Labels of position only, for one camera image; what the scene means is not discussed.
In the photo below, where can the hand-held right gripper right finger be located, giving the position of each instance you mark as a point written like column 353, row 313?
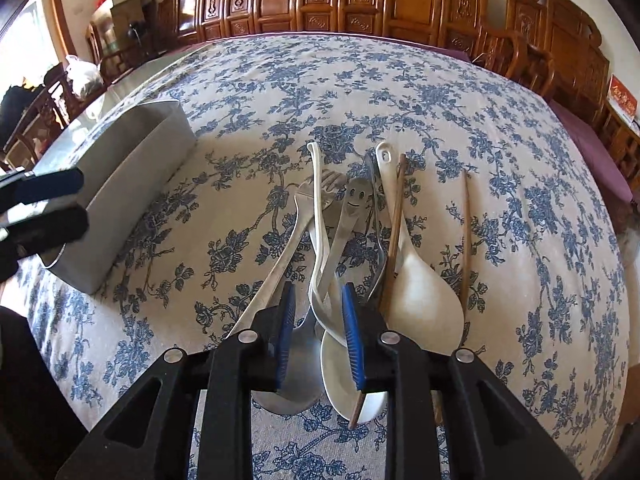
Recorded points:
column 350, row 335

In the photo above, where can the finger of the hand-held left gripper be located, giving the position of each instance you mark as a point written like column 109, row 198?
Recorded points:
column 50, row 230
column 50, row 183

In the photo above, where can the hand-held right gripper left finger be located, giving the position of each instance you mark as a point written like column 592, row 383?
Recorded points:
column 287, row 322

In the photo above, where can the small white plastic spoon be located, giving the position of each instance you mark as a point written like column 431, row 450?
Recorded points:
column 337, row 385

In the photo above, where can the large white rice spoon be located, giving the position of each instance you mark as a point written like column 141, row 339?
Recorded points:
column 425, row 295

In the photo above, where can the stainless steel rectangular container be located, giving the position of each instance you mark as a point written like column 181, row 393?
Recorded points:
column 140, row 185

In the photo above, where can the brown wooden chopstick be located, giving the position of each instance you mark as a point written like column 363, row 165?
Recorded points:
column 465, row 240
column 395, row 240

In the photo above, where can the slim stainless steel utensil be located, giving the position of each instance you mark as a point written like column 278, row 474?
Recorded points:
column 378, row 230

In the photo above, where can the smiley face metal spoon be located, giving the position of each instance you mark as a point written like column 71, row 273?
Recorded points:
column 353, row 201

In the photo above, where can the stainless steel fork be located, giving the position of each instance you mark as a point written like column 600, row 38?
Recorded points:
column 331, row 186

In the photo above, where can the dark wooden chair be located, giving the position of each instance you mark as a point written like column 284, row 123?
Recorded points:
column 35, row 115

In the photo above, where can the white plastic bag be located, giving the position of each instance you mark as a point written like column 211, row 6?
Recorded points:
column 82, row 77

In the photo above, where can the blue floral tablecloth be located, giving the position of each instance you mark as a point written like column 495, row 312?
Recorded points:
column 300, row 100

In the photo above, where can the purple seat cushion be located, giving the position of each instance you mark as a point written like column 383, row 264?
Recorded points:
column 590, row 150

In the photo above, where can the wooden armchair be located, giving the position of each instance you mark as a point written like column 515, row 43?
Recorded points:
column 500, row 52
column 540, row 72

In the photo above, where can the wooden side table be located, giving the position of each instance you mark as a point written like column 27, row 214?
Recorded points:
column 622, row 135

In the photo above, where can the red gift box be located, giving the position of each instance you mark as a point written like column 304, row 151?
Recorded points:
column 624, row 97

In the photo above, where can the carved wooden bench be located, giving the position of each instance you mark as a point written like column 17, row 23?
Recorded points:
column 560, row 35

